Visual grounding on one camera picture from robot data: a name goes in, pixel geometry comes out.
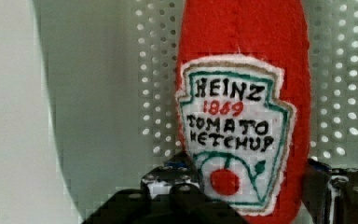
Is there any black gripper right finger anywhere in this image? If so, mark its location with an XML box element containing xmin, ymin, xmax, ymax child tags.
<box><xmin>302</xmin><ymin>159</ymin><xmax>358</xmax><ymax>224</ymax></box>

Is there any green oval strainer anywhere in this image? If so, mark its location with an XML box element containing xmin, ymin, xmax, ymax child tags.
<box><xmin>32</xmin><ymin>0</ymin><xmax>358</xmax><ymax>217</ymax></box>

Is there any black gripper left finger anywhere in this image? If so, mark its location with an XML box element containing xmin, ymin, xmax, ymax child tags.
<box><xmin>81</xmin><ymin>152</ymin><xmax>249</xmax><ymax>224</ymax></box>

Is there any red plush ketchup bottle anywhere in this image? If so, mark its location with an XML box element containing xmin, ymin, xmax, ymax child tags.
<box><xmin>175</xmin><ymin>0</ymin><xmax>310</xmax><ymax>224</ymax></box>

